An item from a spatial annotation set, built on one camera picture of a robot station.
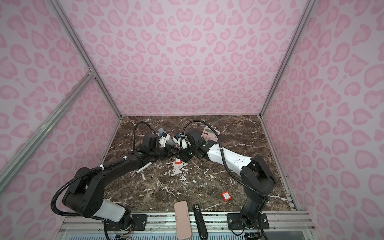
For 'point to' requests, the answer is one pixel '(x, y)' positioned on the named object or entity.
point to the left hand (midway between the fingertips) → (181, 149)
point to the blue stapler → (169, 141)
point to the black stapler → (201, 226)
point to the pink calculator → (209, 134)
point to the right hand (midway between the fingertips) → (180, 151)
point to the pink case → (183, 223)
